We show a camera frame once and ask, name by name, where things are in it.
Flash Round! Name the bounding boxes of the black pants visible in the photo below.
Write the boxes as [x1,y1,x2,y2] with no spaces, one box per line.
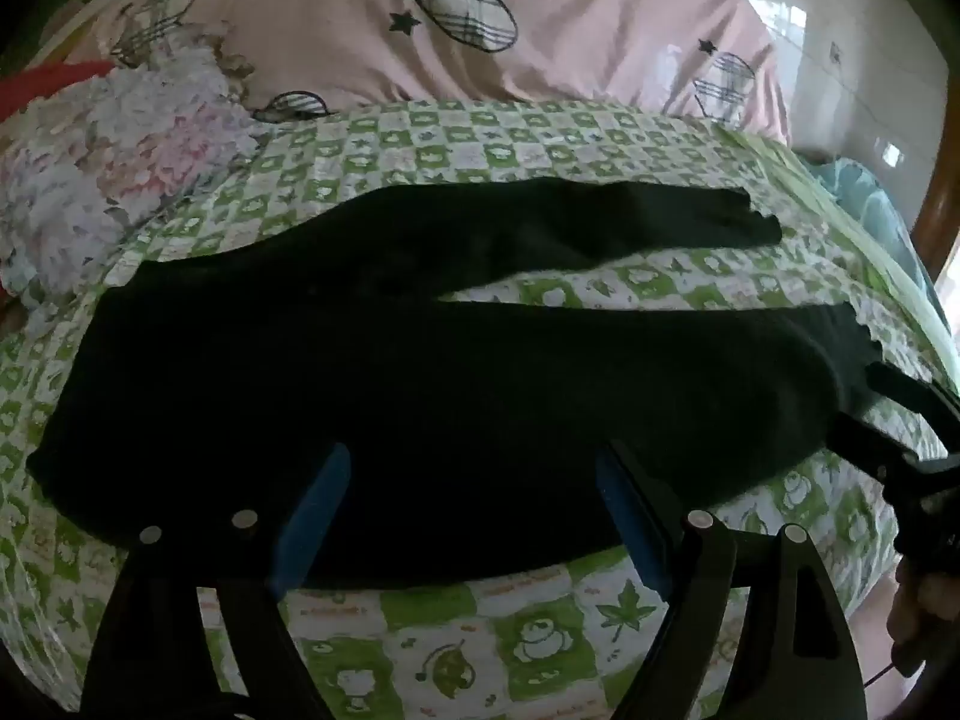
[26,179,882,589]

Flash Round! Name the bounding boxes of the person's right hand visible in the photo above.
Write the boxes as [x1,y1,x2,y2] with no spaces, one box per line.
[887,557,960,645]

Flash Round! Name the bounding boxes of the light blue cloth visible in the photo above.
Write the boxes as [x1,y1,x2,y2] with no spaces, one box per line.
[802,158,949,327]

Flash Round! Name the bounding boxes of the pink heart pattern quilt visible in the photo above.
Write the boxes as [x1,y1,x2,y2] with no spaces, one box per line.
[78,0,789,142]

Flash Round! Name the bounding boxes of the floral ruffled pillow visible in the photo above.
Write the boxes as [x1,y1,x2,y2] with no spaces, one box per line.
[2,29,259,304]

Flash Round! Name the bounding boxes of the brown wooden door frame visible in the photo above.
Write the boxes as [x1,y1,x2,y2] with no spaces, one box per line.
[911,151,958,280]

